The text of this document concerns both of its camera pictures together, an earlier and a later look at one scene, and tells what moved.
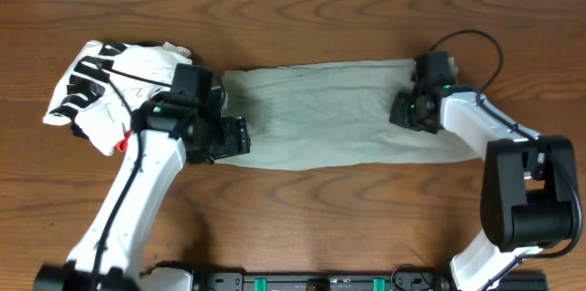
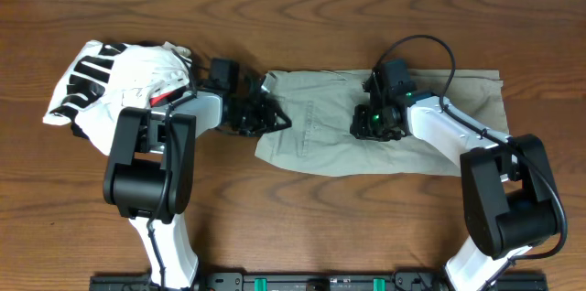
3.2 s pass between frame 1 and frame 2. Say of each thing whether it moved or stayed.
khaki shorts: moved
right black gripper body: moved
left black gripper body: moved
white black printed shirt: stayed
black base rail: stayed
